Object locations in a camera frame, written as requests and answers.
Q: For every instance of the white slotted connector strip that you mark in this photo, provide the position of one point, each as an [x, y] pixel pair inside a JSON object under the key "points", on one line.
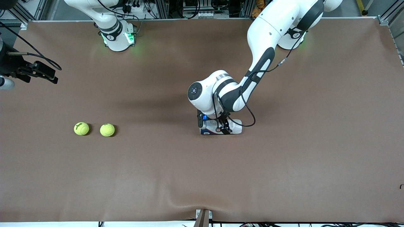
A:
{"points": [[206, 14]]}

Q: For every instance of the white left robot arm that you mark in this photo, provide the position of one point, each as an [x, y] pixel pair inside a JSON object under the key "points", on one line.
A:
{"points": [[271, 31]]}

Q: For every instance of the yellow pole black foot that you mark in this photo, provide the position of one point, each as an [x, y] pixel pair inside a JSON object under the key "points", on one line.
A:
{"points": [[362, 6]]}

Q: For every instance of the aluminium frame post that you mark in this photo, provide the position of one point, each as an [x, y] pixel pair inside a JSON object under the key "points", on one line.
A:
{"points": [[247, 8], [161, 8]]}

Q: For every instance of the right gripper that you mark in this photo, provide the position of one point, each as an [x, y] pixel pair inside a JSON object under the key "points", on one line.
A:
{"points": [[9, 65]]}

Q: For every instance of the aluminium frame corner rail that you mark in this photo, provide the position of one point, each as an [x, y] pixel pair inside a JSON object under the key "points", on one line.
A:
{"points": [[38, 9], [386, 17]]}

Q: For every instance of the metal table edge clamp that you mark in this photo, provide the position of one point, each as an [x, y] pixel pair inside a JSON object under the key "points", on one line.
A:
{"points": [[203, 217]]}

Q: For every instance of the brown table mat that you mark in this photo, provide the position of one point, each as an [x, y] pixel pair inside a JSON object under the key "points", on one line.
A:
{"points": [[202, 176]]}

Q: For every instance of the pile of orange items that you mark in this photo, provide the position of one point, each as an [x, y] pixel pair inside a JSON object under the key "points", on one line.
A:
{"points": [[259, 4]]}

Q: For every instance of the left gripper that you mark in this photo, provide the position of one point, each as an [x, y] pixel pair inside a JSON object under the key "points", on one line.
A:
{"points": [[223, 123]]}

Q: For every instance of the clear tennis ball can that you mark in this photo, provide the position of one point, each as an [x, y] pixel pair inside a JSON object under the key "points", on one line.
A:
{"points": [[236, 128]]}

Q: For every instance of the white power strip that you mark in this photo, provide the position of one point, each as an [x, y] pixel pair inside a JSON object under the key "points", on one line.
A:
{"points": [[136, 8]]}

